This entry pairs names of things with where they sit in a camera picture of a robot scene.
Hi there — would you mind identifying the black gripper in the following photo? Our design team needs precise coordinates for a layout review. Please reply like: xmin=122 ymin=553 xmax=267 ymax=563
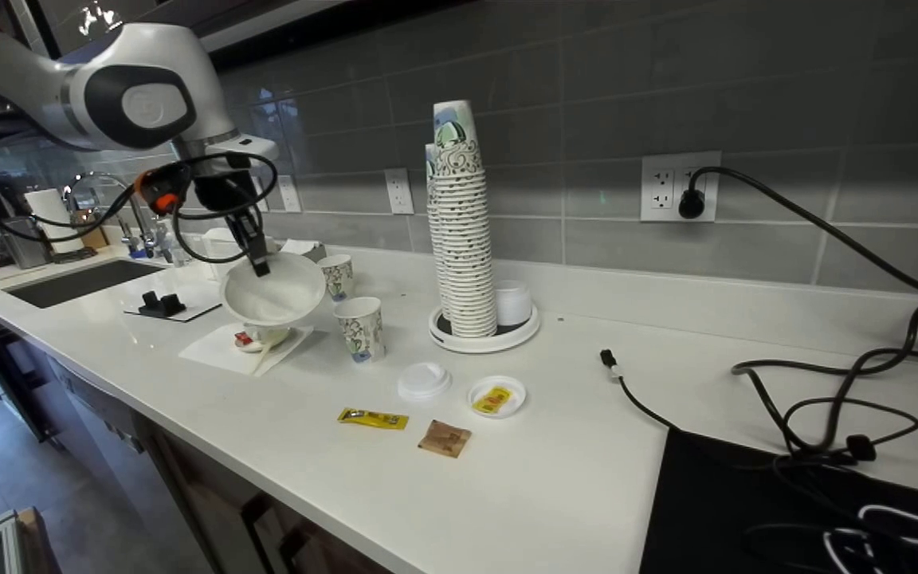
xmin=194 ymin=152 xmax=272 ymax=277

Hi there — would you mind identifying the white bowl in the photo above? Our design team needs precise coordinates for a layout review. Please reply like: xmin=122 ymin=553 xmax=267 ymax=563
xmin=220 ymin=251 xmax=324 ymax=344

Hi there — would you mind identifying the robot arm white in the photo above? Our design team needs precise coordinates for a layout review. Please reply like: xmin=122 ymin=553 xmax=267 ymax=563
xmin=0 ymin=21 xmax=276 ymax=277

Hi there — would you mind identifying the patterned paper cup far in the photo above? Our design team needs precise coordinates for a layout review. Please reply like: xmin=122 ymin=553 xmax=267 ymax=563
xmin=318 ymin=254 xmax=355 ymax=300

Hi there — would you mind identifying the patterned paper cup near stacks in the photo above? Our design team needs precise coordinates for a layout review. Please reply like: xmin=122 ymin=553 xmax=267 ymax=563
xmin=334 ymin=297 xmax=386 ymax=362

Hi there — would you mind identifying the tall paper cup stack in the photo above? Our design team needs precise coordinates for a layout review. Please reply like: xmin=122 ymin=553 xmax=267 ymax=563
xmin=423 ymin=98 xmax=498 ymax=339

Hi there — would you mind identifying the white plastic cup lid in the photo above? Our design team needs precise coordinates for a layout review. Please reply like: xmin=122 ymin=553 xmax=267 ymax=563
xmin=398 ymin=361 xmax=449 ymax=403

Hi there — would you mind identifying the short paper cup stack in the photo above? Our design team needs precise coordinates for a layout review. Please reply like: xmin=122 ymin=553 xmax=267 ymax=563
xmin=495 ymin=283 xmax=533 ymax=328

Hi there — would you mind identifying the red packet on saucer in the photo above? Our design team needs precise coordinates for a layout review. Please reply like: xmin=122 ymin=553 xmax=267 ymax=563
xmin=232 ymin=331 xmax=257 ymax=351

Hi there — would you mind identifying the white paper napkin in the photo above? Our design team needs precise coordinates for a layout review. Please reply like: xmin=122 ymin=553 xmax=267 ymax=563
xmin=180 ymin=321 xmax=308 ymax=375

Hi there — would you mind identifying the black object on tray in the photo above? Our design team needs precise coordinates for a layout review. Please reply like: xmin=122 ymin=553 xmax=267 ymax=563
xmin=136 ymin=290 xmax=184 ymax=318

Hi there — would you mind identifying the chrome faucet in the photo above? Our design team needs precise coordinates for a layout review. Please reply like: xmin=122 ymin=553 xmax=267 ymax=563
xmin=56 ymin=169 xmax=182 ymax=263

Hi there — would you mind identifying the sink basin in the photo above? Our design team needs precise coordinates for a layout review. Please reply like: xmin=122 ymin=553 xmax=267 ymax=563
xmin=10 ymin=261 xmax=155 ymax=310

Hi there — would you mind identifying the yellow sachet packet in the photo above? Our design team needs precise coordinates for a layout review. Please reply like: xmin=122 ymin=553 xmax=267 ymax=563
xmin=338 ymin=409 xmax=409 ymax=429

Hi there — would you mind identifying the white round stack tray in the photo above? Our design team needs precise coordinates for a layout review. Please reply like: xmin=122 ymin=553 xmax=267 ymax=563
xmin=427 ymin=305 xmax=541 ymax=353

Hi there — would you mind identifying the brown sugar packet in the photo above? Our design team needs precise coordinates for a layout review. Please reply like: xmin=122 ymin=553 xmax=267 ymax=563
xmin=421 ymin=422 xmax=467 ymax=459

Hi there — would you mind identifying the small dish with yellow packet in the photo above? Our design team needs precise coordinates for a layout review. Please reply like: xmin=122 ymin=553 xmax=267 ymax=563
xmin=467 ymin=375 xmax=528 ymax=418

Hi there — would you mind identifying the black mat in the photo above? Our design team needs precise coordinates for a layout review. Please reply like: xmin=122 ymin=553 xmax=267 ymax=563
xmin=642 ymin=429 xmax=918 ymax=574

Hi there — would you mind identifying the wall outlet with plug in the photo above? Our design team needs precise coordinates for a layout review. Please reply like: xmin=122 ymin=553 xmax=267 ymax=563
xmin=642 ymin=151 xmax=721 ymax=224

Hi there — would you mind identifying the black power cable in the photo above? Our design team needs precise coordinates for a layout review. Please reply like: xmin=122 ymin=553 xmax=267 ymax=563
xmin=595 ymin=163 xmax=918 ymax=467

